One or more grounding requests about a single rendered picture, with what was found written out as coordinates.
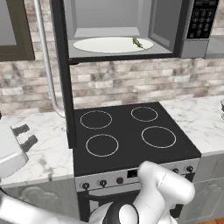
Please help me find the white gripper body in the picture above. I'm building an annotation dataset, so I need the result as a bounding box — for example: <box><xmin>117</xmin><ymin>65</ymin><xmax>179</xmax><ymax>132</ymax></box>
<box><xmin>0</xmin><ymin>122</ymin><xmax>30</xmax><ymax>179</ymax></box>

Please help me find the grey base cupboard door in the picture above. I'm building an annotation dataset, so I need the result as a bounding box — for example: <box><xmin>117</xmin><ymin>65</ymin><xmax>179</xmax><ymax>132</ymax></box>
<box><xmin>178</xmin><ymin>177</ymin><xmax>224</xmax><ymax>224</ymax></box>
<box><xmin>2</xmin><ymin>178</ymin><xmax>81</xmax><ymax>221</ymax></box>

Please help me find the black microwave door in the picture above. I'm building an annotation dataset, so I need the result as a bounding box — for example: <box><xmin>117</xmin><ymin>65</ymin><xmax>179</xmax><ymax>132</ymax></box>
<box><xmin>50</xmin><ymin>0</ymin><xmax>79</xmax><ymax>150</ymax></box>

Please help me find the black oven door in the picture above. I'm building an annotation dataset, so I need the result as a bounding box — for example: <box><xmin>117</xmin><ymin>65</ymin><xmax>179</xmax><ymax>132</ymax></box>
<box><xmin>76</xmin><ymin>171</ymin><xmax>196</xmax><ymax>224</ymax></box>

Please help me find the white microwave turntable plate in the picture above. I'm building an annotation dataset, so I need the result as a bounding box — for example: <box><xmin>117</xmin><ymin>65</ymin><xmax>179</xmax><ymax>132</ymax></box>
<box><xmin>73</xmin><ymin>36</ymin><xmax>155</xmax><ymax>54</ymax></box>

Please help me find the grey microwave oven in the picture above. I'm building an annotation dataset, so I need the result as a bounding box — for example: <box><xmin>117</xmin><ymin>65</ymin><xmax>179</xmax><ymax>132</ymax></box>
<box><xmin>50</xmin><ymin>0</ymin><xmax>221</xmax><ymax>66</ymax></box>

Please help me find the black hob stove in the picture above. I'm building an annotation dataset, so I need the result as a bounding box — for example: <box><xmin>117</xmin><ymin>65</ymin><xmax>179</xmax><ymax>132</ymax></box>
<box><xmin>71</xmin><ymin>101</ymin><xmax>203</xmax><ymax>224</ymax></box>

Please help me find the green vegetable piece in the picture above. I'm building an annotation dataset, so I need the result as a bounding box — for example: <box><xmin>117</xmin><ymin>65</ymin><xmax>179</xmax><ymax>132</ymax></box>
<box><xmin>131</xmin><ymin>36</ymin><xmax>145</xmax><ymax>50</ymax></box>

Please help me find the grey cupboard drawer front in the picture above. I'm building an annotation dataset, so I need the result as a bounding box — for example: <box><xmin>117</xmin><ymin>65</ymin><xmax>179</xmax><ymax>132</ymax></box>
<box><xmin>192</xmin><ymin>153</ymin><xmax>224</xmax><ymax>184</ymax></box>

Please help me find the grey microwave door handle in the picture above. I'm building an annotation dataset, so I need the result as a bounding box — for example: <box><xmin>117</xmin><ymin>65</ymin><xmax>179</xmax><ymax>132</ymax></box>
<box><xmin>32</xmin><ymin>0</ymin><xmax>67</xmax><ymax>119</ymax></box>

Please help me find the grey oven door handle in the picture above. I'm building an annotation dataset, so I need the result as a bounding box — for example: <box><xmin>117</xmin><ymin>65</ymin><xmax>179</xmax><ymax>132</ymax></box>
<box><xmin>82</xmin><ymin>187</ymin><xmax>142</xmax><ymax>203</ymax></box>

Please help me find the dark framed wall cupboard door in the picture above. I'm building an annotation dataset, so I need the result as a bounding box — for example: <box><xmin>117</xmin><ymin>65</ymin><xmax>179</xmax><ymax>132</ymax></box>
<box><xmin>0</xmin><ymin>0</ymin><xmax>36</xmax><ymax>62</ymax></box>

